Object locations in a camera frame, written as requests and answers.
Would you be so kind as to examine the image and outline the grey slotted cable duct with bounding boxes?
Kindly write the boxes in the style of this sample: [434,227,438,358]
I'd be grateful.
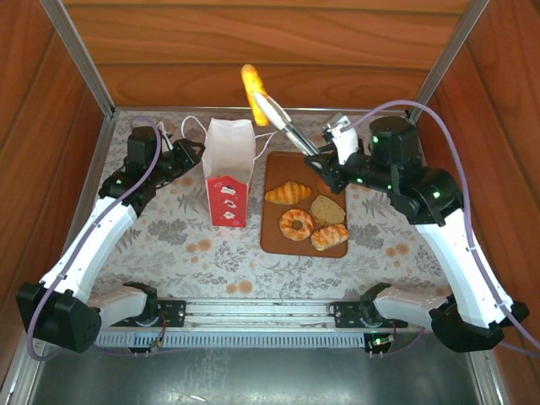
[94,331,435,350]

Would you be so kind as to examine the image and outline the thin brown wire with connector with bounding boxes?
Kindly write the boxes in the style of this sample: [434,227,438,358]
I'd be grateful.
[149,314,168,351]

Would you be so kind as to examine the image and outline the aluminium floor frame bar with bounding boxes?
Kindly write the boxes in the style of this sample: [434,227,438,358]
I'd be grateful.
[0,345,47,405]
[466,349,514,405]

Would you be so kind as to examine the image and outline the aluminium corner post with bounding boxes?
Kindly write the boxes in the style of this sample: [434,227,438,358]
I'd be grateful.
[39,0,117,122]
[404,0,493,123]

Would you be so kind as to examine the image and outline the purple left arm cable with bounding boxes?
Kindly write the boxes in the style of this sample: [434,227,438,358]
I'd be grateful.
[25,116,164,362]

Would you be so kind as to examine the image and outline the aluminium side rail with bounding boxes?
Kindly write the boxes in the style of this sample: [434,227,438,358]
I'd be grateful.
[62,113,122,262]

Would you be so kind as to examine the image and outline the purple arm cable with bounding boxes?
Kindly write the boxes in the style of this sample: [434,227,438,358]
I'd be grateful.
[348,100,540,359]
[25,116,164,362]

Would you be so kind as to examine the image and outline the golden striped croissant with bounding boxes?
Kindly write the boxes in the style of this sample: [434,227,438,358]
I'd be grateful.
[264,181,313,205]

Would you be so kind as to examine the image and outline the tan speckled bread slice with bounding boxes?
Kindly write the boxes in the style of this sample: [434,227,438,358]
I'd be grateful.
[310,194,347,225]

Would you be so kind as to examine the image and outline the floral patterned tablecloth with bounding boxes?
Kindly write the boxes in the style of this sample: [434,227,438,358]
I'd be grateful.
[90,110,455,300]

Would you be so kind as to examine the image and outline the striped orange pastry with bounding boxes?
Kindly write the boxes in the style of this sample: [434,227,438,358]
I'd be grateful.
[310,224,350,252]

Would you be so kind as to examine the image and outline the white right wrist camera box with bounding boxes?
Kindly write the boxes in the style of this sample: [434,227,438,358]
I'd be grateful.
[321,112,362,165]

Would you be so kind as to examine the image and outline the metal tongs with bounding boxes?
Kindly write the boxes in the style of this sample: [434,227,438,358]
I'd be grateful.
[251,92,321,156]

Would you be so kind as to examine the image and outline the aluminium front beam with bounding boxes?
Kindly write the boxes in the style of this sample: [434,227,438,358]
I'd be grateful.
[94,296,435,333]

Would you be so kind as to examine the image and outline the aluminium back rail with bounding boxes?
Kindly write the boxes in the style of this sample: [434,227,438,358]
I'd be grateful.
[113,105,408,116]

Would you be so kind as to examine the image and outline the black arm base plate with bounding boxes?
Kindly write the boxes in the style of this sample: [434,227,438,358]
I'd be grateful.
[108,298,187,328]
[328,298,409,329]

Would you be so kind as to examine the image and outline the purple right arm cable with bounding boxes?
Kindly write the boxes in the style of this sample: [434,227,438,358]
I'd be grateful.
[348,100,540,359]

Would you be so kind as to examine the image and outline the glazed ring doughnut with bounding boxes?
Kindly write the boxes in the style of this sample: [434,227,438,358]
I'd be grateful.
[279,208,316,242]

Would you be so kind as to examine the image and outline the yellow twisted long bread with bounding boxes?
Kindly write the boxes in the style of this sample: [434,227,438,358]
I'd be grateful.
[240,63,270,127]

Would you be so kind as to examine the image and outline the red and white paper bag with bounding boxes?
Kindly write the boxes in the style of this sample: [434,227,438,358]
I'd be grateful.
[181,115,278,230]

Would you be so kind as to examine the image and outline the brown rectangular tray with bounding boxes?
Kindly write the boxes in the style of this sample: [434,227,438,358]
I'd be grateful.
[260,150,349,259]

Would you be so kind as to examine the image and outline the small lit circuit board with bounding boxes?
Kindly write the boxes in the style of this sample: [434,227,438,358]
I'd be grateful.
[364,332,397,359]

